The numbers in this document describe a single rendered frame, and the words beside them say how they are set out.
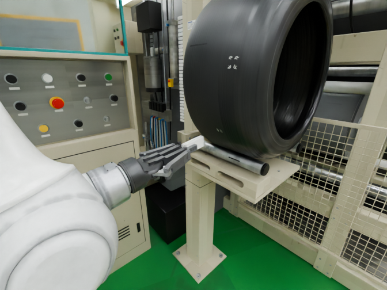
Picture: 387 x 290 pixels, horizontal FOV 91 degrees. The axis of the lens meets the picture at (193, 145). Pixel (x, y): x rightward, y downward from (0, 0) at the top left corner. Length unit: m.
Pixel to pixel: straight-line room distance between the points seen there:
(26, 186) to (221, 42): 0.47
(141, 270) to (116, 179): 1.16
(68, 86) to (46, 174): 0.80
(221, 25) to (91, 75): 0.67
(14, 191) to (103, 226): 0.08
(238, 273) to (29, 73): 1.51
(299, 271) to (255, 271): 0.28
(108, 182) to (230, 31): 0.44
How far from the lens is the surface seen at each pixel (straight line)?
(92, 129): 1.07
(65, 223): 0.20
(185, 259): 1.50
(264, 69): 0.50
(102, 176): 0.40
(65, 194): 0.23
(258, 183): 0.66
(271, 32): 0.52
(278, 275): 1.55
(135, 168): 0.41
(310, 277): 1.62
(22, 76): 1.01
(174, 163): 0.43
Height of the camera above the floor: 1.20
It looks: 21 degrees down
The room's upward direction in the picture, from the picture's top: straight up
